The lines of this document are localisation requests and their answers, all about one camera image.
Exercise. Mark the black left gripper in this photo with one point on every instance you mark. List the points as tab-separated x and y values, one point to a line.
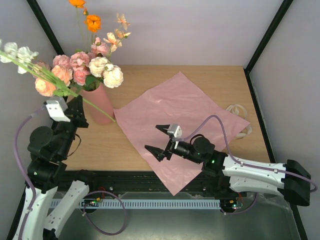
76	111

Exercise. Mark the white rose stem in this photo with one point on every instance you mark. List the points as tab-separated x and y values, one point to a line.
102	68

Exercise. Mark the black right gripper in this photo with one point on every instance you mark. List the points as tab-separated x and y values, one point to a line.
167	148

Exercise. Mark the orange poppy stem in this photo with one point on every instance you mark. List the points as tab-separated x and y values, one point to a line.
92	22

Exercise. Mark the right black frame post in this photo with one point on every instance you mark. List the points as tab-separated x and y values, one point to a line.
278	17

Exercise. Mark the pale peach poppy stem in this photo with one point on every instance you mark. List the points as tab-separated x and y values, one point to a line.
112	37

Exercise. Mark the black frame post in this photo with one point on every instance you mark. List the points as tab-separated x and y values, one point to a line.
42	20
278	17

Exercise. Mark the white blossom fuzzy stem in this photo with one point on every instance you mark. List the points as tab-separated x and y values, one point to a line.
24	59

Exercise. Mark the white slotted cable duct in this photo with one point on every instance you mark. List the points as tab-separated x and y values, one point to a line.
157	204

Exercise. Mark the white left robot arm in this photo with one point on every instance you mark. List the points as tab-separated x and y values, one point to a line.
49	147

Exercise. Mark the pink carnation stem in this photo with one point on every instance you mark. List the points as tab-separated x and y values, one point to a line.
62	61

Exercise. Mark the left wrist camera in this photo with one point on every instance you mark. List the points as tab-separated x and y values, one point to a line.
56	107

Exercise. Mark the left black frame post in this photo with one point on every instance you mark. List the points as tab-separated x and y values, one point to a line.
42	20

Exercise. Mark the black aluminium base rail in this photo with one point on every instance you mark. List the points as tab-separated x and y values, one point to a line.
220	187

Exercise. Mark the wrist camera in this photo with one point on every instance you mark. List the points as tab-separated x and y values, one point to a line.
175	132
56	107

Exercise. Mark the pink double rose stem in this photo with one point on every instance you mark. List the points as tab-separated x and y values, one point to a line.
79	63

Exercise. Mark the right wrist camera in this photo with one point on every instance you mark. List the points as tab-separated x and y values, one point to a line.
175	132

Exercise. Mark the peach rose stem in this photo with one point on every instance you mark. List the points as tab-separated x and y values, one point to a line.
54	82

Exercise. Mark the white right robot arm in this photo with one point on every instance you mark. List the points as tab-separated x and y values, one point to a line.
288	180

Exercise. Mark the pink cylindrical vase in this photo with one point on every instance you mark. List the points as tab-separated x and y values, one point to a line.
100	98

